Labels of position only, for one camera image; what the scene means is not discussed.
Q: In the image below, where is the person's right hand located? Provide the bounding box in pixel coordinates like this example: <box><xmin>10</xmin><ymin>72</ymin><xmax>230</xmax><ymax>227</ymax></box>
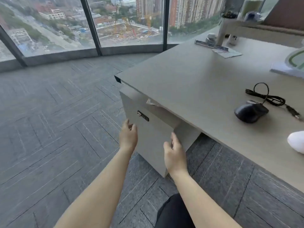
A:
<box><xmin>163</xmin><ymin>132</ymin><xmax>190</xmax><ymax>175</ymax></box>

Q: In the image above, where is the person's left hand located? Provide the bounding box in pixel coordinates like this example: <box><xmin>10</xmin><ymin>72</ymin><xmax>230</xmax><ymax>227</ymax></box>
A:
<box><xmin>118</xmin><ymin>119</ymin><xmax>138</xmax><ymax>151</ymax></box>

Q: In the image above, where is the person's left forearm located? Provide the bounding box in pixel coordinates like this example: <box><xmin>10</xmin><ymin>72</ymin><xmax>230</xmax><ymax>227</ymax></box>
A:
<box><xmin>54</xmin><ymin>148</ymin><xmax>135</xmax><ymax>228</ymax></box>

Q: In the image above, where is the person's right forearm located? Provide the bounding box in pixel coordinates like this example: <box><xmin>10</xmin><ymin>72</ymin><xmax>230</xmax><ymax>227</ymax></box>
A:
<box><xmin>169</xmin><ymin>171</ymin><xmax>242</xmax><ymax>228</ymax></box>

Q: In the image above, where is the grey drawer cabinet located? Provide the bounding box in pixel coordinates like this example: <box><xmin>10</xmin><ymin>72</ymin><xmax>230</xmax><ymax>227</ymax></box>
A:
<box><xmin>119</xmin><ymin>85</ymin><xmax>202</xmax><ymax>178</ymax></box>

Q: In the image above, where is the paper sheet in drawer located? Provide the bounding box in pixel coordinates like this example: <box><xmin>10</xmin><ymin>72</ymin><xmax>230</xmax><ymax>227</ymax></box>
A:
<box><xmin>146</xmin><ymin>99</ymin><xmax>167</xmax><ymax>109</ymax></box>

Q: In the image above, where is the person's black trouser leg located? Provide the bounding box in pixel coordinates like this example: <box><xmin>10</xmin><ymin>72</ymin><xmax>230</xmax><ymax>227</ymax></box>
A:
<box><xmin>155</xmin><ymin>193</ymin><xmax>196</xmax><ymax>228</ymax></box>

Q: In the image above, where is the black computer mouse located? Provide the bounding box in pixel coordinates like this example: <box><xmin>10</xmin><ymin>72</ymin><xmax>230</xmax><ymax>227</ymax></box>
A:
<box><xmin>234</xmin><ymin>100</ymin><xmax>269</xmax><ymax>124</ymax></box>

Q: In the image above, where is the flat ruler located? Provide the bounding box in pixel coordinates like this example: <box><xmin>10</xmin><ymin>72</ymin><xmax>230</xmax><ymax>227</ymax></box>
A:
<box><xmin>194</xmin><ymin>39</ymin><xmax>229</xmax><ymax>50</ymax></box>

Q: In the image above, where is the dark window mullion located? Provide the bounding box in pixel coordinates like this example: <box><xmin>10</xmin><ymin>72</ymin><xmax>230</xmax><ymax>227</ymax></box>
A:
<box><xmin>162</xmin><ymin>0</ymin><xmax>170</xmax><ymax>51</ymax></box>
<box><xmin>79</xmin><ymin>0</ymin><xmax>103</xmax><ymax>56</ymax></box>
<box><xmin>0</xmin><ymin>25</ymin><xmax>28</xmax><ymax>68</ymax></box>

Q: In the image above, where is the printed leaflet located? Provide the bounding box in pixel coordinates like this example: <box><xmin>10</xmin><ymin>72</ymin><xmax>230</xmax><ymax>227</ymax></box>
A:
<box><xmin>212</xmin><ymin>47</ymin><xmax>243</xmax><ymax>59</ymax></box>

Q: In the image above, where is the small metal round object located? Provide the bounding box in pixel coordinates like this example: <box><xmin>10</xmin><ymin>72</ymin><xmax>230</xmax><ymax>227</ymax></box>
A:
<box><xmin>206</xmin><ymin>33</ymin><xmax>217</xmax><ymax>46</ymax></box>

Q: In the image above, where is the white rounded object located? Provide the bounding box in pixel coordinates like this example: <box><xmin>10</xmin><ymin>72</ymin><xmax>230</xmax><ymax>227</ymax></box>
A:
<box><xmin>287</xmin><ymin>131</ymin><xmax>304</xmax><ymax>155</ymax></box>

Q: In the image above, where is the pale flat booklet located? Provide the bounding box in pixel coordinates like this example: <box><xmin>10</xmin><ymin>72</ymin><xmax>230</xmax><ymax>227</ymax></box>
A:
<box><xmin>269</xmin><ymin>61</ymin><xmax>304</xmax><ymax>80</ymax></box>

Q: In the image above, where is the grey desk riser shelf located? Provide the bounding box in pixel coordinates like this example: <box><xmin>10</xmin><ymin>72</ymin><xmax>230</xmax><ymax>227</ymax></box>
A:
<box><xmin>215</xmin><ymin>18</ymin><xmax>304</xmax><ymax>48</ymax></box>

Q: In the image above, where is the small black object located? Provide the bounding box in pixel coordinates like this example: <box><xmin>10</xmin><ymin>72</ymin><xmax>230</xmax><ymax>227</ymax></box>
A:
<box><xmin>221</xmin><ymin>10</ymin><xmax>237</xmax><ymax>19</ymax></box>

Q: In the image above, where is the white and green object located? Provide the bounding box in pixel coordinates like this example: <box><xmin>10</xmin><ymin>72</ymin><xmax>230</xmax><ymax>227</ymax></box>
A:
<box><xmin>284</xmin><ymin>47</ymin><xmax>304</xmax><ymax>70</ymax></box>

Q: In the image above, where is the bluish small object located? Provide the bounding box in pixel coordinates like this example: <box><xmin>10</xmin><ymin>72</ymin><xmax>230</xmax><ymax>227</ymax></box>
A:
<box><xmin>245</xmin><ymin>11</ymin><xmax>263</xmax><ymax>22</ymax></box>

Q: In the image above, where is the glass jar with green content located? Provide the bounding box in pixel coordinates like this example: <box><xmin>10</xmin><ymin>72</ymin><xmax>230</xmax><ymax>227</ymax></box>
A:
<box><xmin>239</xmin><ymin>0</ymin><xmax>267</xmax><ymax>21</ymax></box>

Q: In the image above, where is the brown board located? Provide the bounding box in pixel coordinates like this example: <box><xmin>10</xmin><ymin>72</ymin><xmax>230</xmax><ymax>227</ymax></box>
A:
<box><xmin>262</xmin><ymin>0</ymin><xmax>304</xmax><ymax>30</ymax></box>

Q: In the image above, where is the black cable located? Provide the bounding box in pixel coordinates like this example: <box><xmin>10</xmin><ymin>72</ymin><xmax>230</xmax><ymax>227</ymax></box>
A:
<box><xmin>245</xmin><ymin>82</ymin><xmax>303</xmax><ymax>121</ymax></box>

